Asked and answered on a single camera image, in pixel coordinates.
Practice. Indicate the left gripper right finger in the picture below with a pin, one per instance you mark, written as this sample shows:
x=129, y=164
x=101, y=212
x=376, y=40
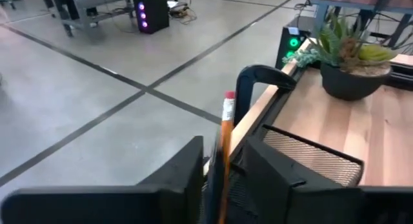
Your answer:
x=322, y=206

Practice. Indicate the computer tower green lights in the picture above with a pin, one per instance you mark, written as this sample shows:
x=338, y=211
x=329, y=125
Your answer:
x=285, y=33

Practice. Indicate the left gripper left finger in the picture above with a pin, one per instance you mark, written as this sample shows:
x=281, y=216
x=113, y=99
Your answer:
x=113, y=206

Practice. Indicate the black mesh desk organizer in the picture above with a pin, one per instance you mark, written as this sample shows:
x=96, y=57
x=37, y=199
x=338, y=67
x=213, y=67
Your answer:
x=309, y=159

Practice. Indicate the orange pencil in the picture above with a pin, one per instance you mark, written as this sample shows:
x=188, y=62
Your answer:
x=227, y=120

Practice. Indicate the potted succulent plant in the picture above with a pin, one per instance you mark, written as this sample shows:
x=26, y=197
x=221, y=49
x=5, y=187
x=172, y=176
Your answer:
x=351, y=85

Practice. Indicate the black table clamp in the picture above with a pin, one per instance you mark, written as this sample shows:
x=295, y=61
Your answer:
x=245, y=85

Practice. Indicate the computer tower purple lights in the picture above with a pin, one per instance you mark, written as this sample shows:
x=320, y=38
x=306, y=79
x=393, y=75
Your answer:
x=155, y=14

